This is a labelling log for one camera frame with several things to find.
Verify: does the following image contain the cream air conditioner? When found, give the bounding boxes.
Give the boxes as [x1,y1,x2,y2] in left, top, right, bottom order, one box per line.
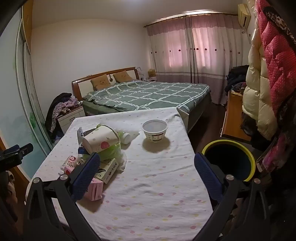
[238,3,251,28]

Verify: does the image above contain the dark clothes pile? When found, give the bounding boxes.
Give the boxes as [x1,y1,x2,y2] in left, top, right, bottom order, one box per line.
[225,65,250,93]

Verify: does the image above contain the white nightstand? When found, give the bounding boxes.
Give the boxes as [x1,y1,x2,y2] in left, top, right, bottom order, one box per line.
[57,105,85,135]

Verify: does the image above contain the clear jar with green lid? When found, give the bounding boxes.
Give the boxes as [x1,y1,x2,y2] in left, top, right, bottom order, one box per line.
[99,142,122,160]

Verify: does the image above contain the brown bear pillow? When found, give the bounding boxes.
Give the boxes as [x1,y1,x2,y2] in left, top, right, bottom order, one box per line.
[90,76,110,91]
[112,71,130,83]

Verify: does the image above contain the white bottle with green label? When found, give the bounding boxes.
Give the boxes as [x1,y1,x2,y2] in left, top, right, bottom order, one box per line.
[117,131,131,145]

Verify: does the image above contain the white red snack packet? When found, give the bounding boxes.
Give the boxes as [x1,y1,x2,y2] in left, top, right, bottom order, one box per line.
[60,155,79,175]

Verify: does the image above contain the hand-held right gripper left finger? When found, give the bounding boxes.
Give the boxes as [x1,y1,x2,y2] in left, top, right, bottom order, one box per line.
[22,152,104,241]

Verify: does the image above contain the wooden desk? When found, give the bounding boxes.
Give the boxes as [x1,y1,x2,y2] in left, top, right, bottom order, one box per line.
[220,90,252,142]

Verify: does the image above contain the black bin with yellow rim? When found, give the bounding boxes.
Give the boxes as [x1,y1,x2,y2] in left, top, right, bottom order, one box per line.
[202,140,256,182]

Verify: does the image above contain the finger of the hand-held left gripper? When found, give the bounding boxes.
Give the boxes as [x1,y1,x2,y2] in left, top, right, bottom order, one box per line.
[9,143,34,161]

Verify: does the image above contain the green plaid quilt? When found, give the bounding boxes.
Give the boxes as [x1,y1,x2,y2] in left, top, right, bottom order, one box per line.
[82,80,210,111]

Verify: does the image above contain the wooden bed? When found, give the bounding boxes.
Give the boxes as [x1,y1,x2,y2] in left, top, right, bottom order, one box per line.
[72,67,212,133]

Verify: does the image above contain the clear plastic bag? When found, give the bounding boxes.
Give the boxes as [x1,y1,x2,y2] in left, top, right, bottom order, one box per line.
[115,151,128,173]

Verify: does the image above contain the cream down jacket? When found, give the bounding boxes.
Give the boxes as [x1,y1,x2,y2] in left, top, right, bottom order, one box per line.
[242,28,281,141]

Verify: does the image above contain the white blue tube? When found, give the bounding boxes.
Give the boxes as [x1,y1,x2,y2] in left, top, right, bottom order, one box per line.
[77,127,87,154]

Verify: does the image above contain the pile of clothes on nightstand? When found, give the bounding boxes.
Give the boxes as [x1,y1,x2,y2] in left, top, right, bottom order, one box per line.
[45,93,80,139]

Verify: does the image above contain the glass sliding wardrobe door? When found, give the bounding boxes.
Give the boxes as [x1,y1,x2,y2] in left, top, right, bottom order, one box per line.
[0,7,55,183]

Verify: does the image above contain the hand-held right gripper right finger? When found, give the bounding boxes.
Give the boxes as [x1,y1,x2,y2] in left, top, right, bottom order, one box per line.
[194,152,272,241]

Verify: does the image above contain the pink carton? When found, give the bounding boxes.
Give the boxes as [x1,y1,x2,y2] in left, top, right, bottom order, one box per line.
[82,177,104,202]

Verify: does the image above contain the green floral box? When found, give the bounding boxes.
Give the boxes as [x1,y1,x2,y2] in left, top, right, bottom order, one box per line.
[96,158,119,184]

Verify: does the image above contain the pink white curtain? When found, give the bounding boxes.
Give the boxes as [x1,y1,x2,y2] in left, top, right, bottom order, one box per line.
[147,11,245,105]

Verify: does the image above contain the strawberry print paper cup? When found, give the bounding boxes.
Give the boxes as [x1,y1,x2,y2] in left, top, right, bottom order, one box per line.
[83,125,121,153]

